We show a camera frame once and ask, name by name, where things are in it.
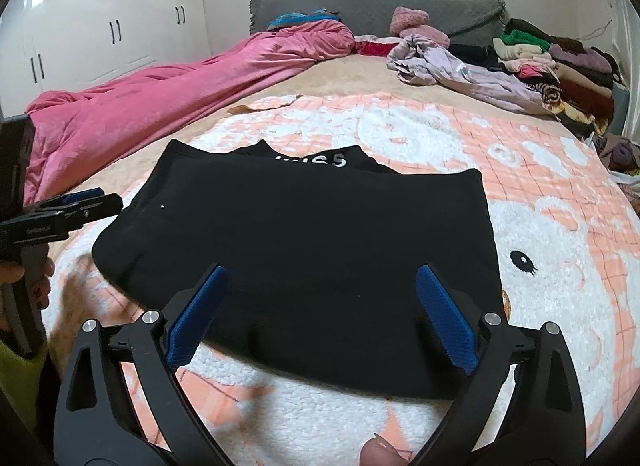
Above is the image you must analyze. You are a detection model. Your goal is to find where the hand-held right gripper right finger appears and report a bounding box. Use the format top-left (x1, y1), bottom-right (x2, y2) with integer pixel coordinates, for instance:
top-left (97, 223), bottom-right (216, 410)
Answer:
top-left (415, 264), bottom-right (587, 466)

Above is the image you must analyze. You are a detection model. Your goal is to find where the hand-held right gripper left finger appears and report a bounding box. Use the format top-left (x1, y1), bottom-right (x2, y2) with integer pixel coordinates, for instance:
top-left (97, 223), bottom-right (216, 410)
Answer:
top-left (52, 262), bottom-right (236, 466)

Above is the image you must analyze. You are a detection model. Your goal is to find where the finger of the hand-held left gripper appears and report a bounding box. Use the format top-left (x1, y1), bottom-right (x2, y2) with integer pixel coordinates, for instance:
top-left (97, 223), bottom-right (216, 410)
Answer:
top-left (60, 194), bottom-right (124, 229)
top-left (30, 187), bottom-right (107, 211)

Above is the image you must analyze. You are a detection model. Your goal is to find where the black long-sleeve sweater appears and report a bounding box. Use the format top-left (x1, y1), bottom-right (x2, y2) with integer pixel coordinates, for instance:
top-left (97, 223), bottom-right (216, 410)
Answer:
top-left (92, 140), bottom-right (503, 401)

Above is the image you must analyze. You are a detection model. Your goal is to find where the bag of clothes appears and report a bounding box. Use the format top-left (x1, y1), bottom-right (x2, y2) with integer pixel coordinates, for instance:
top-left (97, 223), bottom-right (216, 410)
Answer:
top-left (597, 137), bottom-right (640, 174)

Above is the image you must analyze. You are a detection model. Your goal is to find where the pile of folded clothes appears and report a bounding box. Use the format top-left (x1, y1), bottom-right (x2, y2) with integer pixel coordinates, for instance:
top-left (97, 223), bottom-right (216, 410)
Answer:
top-left (492, 18), bottom-right (623, 139)

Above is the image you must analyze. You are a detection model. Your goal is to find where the person's left hand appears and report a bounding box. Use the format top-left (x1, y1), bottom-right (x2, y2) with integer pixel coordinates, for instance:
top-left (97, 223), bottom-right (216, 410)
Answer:
top-left (0, 257), bottom-right (56, 313)

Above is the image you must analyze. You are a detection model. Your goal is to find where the person's right hand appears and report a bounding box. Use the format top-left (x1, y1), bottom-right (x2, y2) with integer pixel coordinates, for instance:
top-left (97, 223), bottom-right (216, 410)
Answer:
top-left (361, 438), bottom-right (407, 466)

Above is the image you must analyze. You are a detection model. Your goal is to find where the pink quilt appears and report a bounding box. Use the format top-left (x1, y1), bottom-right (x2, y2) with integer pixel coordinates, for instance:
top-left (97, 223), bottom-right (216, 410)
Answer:
top-left (24, 20), bottom-right (357, 207)

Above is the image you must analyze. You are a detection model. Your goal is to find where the pink checked printed blanket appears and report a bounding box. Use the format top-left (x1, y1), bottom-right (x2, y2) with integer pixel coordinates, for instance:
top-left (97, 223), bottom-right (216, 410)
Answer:
top-left (42, 93), bottom-right (640, 466)

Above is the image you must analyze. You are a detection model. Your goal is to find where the white wardrobe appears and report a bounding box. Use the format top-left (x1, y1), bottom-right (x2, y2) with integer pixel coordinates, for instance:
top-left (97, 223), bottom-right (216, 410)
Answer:
top-left (0, 0), bottom-right (208, 119)

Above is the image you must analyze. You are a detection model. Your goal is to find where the lilac garment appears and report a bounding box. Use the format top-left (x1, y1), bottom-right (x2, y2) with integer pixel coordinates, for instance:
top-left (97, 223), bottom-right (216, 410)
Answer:
top-left (386, 34), bottom-right (551, 115)

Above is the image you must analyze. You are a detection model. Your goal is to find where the beige bed sheet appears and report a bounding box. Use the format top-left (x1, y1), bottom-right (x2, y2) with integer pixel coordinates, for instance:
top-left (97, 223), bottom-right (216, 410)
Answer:
top-left (75, 53), bottom-right (561, 171)

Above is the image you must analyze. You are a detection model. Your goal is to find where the black crumpled garment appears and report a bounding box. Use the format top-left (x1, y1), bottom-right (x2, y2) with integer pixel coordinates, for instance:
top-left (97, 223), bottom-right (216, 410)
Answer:
top-left (450, 43), bottom-right (502, 71)

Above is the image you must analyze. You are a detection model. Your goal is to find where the blue cloth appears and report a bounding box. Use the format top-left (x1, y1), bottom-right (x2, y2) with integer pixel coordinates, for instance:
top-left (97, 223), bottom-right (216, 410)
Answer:
top-left (266, 8), bottom-right (341, 31)

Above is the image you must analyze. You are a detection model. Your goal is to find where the red cloth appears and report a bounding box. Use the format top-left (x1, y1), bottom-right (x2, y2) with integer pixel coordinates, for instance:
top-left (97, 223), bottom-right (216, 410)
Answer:
top-left (356, 40), bottom-right (398, 57)

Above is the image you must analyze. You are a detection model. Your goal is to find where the pink knit garment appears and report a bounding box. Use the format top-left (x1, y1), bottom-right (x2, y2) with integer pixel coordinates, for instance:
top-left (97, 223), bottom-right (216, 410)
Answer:
top-left (400, 26), bottom-right (451, 47)

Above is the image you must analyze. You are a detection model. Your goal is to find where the pink fluffy garment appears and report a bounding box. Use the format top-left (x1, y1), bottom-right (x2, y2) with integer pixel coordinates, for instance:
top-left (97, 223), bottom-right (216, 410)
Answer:
top-left (390, 6), bottom-right (431, 35)

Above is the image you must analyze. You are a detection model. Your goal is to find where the grey headboard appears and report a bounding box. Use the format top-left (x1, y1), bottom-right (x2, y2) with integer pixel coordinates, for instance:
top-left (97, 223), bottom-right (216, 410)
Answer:
top-left (248, 0), bottom-right (506, 46)

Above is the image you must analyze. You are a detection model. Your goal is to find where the white satin curtain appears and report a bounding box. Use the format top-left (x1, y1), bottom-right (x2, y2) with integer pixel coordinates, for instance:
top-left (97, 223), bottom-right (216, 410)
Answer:
top-left (575, 0), bottom-right (640, 217)

